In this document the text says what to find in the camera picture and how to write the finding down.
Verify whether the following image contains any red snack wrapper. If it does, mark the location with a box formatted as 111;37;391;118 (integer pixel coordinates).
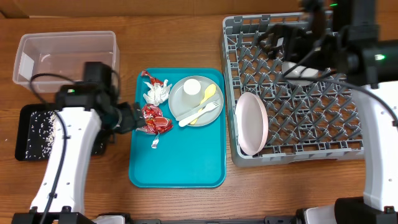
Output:
137;104;173;134

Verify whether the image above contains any grey bowl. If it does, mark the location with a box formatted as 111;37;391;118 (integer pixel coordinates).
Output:
282;62;319;86

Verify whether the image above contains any white napkin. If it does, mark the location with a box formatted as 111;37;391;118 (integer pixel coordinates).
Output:
143;80;172;106

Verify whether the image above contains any small red candy wrapper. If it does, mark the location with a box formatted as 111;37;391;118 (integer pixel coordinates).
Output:
141;70;164;86

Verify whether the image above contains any pink round plate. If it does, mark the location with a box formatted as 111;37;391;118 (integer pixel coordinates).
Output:
235;92;269;156

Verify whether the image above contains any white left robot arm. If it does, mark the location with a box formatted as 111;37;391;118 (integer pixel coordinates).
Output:
12;62;146;223

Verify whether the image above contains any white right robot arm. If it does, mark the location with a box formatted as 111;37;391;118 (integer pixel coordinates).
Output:
257;0;397;223

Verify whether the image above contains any grey plastic dishwasher rack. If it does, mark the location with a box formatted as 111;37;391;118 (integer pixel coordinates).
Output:
221;12;364;167

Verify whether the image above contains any grey plastic knife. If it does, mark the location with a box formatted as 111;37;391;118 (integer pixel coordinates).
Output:
176;95;220;121

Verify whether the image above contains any white plastic cup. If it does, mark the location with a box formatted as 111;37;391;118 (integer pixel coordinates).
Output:
183;78;201;106

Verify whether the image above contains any grey round plate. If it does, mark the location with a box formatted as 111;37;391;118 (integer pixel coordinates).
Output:
168;75;224;127

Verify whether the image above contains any teal serving tray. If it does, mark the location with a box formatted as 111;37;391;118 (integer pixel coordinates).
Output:
129;68;226;188

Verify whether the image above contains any yellow plastic spoon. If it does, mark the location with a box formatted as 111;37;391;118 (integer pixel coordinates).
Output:
189;83;217;126

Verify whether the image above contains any white plastic fork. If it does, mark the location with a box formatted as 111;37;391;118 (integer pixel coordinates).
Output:
178;101;220;127

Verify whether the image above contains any black tray with rice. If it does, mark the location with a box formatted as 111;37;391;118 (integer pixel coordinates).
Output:
14;103;106;162

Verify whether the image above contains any clear plastic bin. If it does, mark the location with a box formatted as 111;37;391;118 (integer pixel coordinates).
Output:
12;31;119;89

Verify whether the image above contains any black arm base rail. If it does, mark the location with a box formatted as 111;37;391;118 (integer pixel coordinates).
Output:
93;213;299;224

